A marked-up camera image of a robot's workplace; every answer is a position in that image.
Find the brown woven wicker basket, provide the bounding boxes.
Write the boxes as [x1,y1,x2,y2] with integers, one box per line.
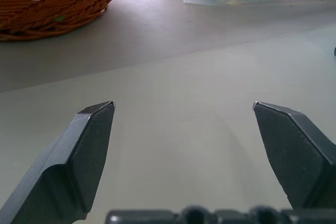
[0,0,129,41]

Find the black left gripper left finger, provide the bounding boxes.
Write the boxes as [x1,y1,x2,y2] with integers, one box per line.
[0,100,116,224]

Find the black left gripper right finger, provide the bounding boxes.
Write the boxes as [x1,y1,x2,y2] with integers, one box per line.
[252,101,336,210]

